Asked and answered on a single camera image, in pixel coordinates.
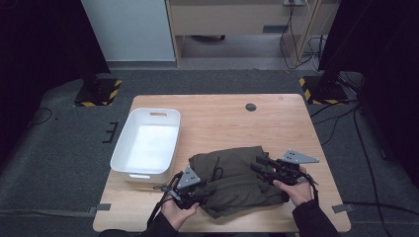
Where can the person's left hand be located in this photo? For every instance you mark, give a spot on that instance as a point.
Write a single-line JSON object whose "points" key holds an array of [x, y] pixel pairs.
{"points": [[178, 215]]}

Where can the dark curtain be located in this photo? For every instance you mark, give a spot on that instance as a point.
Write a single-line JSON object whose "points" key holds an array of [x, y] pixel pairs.
{"points": [[39, 49], [388, 49]]}

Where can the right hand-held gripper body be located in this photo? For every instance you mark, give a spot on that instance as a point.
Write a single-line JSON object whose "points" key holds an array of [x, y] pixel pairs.
{"points": [[286, 171]]}

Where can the white cabinet panel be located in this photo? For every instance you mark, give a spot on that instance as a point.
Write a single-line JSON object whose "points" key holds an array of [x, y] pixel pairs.
{"points": [[128, 29]]}

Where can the light wooden desk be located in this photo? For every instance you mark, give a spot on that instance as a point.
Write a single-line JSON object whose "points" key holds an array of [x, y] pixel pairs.
{"points": [[224, 19]]}

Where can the white plastic bin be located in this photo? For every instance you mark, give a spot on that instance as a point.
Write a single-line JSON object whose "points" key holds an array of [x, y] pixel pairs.
{"points": [[148, 148]]}

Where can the white power strip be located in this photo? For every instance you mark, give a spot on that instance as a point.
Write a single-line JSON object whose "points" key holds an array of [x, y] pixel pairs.
{"points": [[294, 2]]}

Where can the black stand with striped base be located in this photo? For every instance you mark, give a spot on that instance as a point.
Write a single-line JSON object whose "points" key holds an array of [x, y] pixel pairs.
{"points": [[326, 90], [97, 92]]}

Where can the person's right hand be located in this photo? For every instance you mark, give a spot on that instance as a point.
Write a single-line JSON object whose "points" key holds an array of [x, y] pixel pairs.
{"points": [[299, 192]]}

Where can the grey tape piece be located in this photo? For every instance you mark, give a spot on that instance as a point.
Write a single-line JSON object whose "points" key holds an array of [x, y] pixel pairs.
{"points": [[342, 208], [102, 207]]}

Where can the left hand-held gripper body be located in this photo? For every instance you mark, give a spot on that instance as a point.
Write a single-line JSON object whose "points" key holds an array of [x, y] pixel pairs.
{"points": [[186, 194]]}

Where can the olive green pants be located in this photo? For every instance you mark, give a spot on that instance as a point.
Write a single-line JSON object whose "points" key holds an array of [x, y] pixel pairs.
{"points": [[237, 187]]}

